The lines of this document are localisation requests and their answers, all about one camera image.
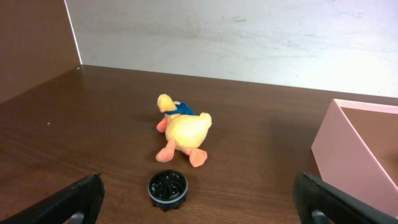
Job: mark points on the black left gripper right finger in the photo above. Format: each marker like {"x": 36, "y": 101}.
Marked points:
{"x": 319, "y": 202}

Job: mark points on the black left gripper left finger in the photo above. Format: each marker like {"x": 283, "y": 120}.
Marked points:
{"x": 84, "y": 196}

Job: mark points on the pink open box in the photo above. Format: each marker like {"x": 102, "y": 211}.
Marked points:
{"x": 356, "y": 151}

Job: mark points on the yellow plush duck toy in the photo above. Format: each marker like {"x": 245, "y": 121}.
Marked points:
{"x": 184, "y": 131}

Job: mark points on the black round knob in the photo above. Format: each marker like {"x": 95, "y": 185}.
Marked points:
{"x": 168, "y": 190}

